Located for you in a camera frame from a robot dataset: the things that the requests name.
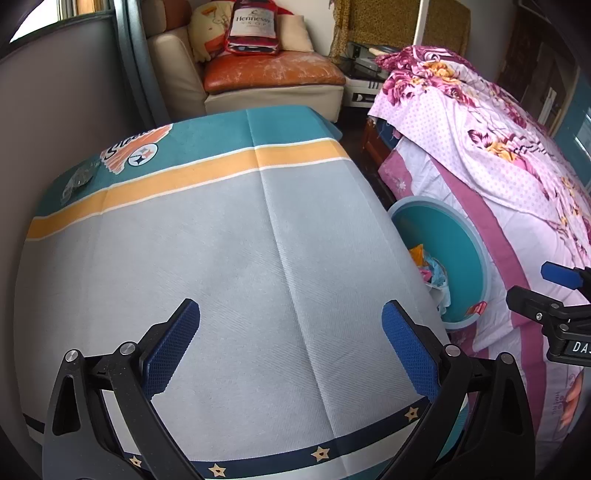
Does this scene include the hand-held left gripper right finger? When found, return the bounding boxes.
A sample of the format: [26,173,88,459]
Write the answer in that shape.
[381,299,539,480]

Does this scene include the striped teal grey tablecloth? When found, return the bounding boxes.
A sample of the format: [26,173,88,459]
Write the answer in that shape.
[16,105,472,480]

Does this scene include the grey-blue curtain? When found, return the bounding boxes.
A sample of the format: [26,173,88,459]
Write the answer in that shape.
[111,0,169,130]

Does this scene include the white pole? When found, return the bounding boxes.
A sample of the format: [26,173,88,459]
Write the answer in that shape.
[413,0,432,47]

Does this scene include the wooden bed frame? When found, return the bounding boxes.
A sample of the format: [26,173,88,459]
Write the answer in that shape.
[362,117,393,162]

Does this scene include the dark wooden cabinet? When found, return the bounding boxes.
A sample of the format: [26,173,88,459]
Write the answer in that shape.
[499,0,578,134]

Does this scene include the pink floral bed quilt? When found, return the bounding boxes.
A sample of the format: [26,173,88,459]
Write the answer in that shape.
[376,138,591,462]

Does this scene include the cream leather sofa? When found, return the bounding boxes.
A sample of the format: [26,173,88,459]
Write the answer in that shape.
[148,0,347,123]

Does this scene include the teal round bin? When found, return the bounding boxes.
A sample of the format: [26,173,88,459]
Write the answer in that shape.
[387,196,491,332]

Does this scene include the red bottle-shaped pillow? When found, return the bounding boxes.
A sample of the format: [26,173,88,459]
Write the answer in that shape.
[224,0,282,56]

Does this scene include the stacked audio equipment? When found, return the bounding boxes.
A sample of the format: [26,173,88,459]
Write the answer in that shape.
[339,41,386,109]

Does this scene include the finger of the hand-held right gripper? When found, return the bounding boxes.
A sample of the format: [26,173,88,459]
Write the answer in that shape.
[540,261,591,291]
[505,286,591,326]

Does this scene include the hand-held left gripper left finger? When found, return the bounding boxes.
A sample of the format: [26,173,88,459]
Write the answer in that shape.
[41,298,204,480]

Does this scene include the yellow cartoon pillow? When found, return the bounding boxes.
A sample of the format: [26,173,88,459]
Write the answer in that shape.
[187,2,234,63]

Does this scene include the yellow leopard print cloth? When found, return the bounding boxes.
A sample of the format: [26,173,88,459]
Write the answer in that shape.
[330,0,472,58]

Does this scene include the orange seat cushion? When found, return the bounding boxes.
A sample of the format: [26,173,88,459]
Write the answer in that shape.
[203,50,347,93]

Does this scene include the cream pillow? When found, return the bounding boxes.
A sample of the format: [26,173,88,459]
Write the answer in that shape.
[277,15,315,52]

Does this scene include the clear plastic wrapper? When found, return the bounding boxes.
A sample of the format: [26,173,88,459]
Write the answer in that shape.
[60,161,101,206]

